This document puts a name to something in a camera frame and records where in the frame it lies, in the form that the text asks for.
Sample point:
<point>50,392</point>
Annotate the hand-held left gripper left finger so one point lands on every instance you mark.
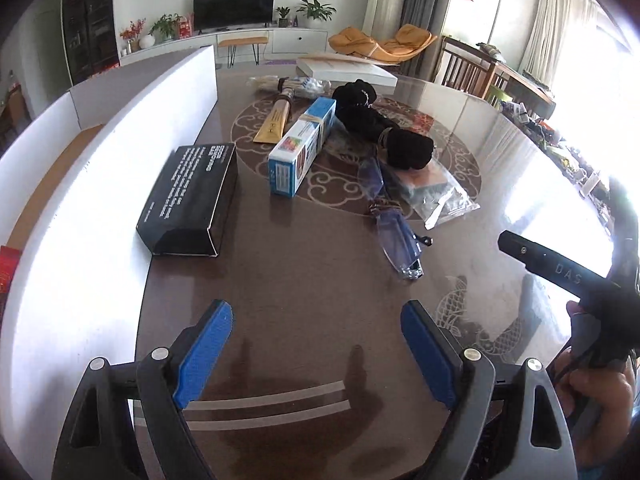
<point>205,352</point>

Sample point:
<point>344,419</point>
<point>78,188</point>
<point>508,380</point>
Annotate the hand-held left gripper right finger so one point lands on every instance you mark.
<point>430,355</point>

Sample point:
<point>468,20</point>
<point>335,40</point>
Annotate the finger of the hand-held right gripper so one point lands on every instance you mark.
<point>545,260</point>

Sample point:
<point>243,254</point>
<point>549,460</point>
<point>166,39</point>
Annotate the clear bag with orange card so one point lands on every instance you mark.
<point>435,187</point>

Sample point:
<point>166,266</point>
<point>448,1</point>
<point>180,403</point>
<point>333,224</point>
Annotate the black printed cardboard box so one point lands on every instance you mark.
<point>190,195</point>

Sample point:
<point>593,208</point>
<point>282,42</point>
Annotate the blue and white carton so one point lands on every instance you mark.
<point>300,150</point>

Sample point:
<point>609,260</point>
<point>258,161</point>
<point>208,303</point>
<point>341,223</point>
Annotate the person's right hand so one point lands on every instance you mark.
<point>600,395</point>

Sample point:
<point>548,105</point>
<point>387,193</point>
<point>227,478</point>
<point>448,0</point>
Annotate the clutter of small household things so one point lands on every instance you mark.
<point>555,145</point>

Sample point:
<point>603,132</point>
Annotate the wooden side table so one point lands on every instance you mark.
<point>525,85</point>

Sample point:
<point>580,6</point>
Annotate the large white foam board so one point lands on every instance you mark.
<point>100,210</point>

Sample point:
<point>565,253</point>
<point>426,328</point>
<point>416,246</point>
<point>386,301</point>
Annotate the wooden slatted chair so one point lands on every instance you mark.
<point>465,67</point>

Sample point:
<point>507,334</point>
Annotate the red packet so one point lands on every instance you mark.
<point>7,272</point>

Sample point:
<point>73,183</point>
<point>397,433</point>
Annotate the white window curtain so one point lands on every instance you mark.
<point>555,30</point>

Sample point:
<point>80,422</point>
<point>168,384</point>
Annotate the long gold packet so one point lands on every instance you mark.
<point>272,122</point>

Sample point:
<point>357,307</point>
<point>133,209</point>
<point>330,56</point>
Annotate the white flat box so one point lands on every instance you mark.
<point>350,75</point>

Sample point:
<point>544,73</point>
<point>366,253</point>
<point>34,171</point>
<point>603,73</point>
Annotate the orange lounge chair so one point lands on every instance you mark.
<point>380,45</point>

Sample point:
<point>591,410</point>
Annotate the small white foam board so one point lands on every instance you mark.
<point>50,125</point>

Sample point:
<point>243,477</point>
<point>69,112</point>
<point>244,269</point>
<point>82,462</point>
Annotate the grey curtain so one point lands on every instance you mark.
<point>425,0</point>

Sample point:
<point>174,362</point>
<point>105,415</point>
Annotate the purple floor mat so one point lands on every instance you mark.
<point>280,62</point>

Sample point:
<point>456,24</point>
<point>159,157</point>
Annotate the wooden bench with hairpin legs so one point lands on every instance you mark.
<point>242,41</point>

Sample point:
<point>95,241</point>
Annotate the red flowers in white vase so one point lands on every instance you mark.
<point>137,35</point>

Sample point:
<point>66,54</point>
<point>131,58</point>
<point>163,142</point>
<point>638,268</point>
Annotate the white television cabinet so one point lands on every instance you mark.
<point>295,40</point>

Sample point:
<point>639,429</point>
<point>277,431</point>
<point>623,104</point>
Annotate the red gift box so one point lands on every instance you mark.
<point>185,26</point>

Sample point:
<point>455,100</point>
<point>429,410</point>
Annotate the bushy green houseplant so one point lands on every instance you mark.
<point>165,27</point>

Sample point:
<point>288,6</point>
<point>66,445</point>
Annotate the large potted green plant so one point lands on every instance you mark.
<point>315,12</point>

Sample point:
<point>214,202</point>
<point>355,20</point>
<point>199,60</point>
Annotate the black television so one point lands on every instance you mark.
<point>232,7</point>

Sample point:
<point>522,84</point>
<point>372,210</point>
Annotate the small potted green plant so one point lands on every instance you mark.
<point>283,15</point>

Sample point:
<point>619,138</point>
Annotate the dark display cabinet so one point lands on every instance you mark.
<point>90,20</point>

